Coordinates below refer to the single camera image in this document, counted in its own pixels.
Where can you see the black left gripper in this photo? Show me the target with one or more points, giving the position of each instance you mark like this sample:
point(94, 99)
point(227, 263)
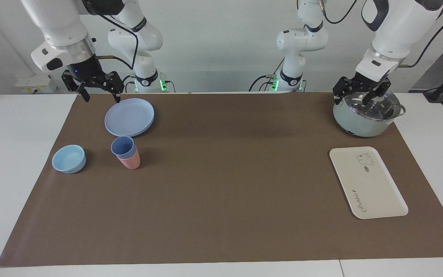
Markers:
point(363, 82)

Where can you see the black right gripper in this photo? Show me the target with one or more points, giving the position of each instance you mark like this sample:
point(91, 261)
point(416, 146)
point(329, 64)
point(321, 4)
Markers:
point(85, 71)

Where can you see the blue plastic cup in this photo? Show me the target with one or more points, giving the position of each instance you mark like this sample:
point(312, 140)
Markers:
point(122, 146)

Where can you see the pink plastic cup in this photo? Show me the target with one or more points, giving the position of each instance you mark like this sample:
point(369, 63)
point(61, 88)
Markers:
point(131, 162)

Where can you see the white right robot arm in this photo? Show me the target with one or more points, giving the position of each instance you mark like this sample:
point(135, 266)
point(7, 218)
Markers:
point(56, 23)

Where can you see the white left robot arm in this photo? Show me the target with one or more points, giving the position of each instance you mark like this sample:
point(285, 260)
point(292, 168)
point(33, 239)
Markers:
point(398, 23)

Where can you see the cream rabbit print tray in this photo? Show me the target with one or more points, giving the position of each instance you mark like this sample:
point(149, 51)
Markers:
point(371, 184)

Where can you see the glass pot lid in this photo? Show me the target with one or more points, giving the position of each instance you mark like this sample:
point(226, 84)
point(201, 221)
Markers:
point(375, 109)

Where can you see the pale green cooking pot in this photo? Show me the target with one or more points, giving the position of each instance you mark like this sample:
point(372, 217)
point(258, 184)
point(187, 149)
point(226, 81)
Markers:
point(360, 125)

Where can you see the periwinkle blue plate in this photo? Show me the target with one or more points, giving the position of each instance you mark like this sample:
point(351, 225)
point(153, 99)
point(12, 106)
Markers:
point(129, 117)

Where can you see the light blue bowl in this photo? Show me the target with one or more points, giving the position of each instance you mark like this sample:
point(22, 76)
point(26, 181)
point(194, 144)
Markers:
point(68, 158)

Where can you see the brown table mat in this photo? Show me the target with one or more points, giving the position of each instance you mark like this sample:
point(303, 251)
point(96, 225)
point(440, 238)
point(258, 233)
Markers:
point(225, 192)

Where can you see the white wall power strip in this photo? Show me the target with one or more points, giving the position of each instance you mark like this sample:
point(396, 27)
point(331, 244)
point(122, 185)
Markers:
point(33, 84)

